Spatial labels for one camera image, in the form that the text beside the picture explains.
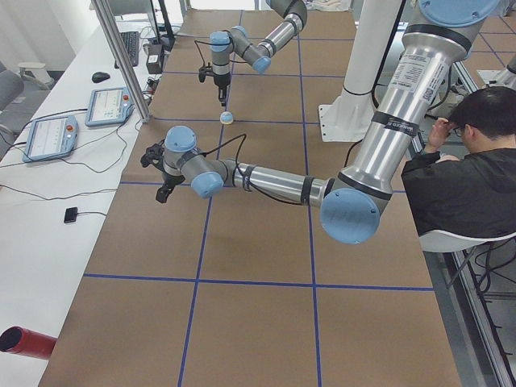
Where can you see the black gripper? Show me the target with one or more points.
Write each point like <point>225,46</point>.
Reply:
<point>220,81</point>
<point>168,181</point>

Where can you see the red cylinder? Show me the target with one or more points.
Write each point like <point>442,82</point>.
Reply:
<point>24,342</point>

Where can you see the blue teach pendant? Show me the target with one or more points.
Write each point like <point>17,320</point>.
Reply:
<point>109,107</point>
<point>51,138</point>

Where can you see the far blue teach pendant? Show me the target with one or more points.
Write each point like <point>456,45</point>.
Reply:
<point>109,107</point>

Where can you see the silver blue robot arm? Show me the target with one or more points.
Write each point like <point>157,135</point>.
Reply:
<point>258,56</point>
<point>440,34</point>

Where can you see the small black square device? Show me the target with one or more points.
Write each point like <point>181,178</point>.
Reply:
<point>70,215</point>

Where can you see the seated person in black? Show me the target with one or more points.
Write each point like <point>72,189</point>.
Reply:
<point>463,181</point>

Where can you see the near blue teach pendant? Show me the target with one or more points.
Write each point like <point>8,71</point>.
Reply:
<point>51,138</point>

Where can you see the black keyboard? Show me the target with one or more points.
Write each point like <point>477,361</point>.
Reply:
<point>131,40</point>

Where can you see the blue call bell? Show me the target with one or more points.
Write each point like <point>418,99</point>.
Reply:
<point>226,118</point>

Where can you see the black computer mouse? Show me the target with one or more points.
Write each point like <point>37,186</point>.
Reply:
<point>99,77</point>

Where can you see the black box with label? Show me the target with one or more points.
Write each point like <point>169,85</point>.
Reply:
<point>155,59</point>

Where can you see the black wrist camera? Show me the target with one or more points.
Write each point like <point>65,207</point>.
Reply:
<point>204,72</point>
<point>153,156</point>

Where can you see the aluminium frame post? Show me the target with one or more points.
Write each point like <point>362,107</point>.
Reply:
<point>111,32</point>

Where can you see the white pedestal column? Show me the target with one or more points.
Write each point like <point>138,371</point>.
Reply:
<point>348,117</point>

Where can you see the white chair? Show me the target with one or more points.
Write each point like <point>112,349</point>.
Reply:
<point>444,241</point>

